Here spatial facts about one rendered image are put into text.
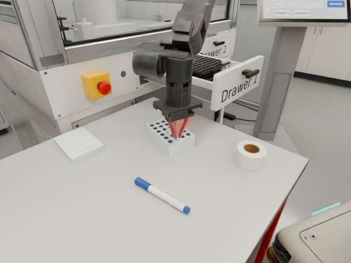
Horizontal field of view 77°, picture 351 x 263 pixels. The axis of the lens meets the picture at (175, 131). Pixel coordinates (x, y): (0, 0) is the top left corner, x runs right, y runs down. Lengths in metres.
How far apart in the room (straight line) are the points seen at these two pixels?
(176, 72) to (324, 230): 0.94
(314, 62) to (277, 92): 1.97
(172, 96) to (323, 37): 3.31
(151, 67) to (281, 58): 1.36
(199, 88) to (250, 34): 1.88
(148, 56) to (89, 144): 0.29
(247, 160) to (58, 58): 0.55
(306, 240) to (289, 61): 1.15
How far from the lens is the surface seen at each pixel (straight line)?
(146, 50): 0.51
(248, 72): 0.73
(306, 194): 1.72
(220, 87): 0.65
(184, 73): 0.47
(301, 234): 1.12
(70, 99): 0.74
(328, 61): 3.74
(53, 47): 0.69
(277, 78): 1.79
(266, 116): 1.91
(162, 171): 0.53
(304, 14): 1.65
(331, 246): 1.15
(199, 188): 0.50
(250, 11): 2.53
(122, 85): 0.82
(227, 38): 1.27
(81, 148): 0.63
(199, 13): 0.52
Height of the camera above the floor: 1.12
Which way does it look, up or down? 33 degrees down
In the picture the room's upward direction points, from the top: straight up
